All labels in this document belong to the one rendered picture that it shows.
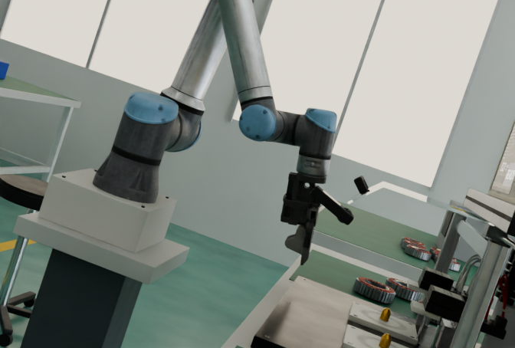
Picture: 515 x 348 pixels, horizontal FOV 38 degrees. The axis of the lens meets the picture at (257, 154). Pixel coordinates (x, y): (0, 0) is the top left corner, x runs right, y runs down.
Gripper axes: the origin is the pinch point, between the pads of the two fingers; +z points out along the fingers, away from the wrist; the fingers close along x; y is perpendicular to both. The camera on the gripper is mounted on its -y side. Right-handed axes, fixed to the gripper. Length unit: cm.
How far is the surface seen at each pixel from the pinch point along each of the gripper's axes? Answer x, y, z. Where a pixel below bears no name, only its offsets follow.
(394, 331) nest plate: 17.5, -21.5, 7.1
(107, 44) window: -452, 217, -43
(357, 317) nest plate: 17.2, -13.5, 5.9
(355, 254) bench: -122, -14, 23
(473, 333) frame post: 54, -30, -7
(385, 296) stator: -24.0, -21.4, 11.2
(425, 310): 37.1, -24.5, -4.1
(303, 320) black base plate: 31.1, -2.8, 4.3
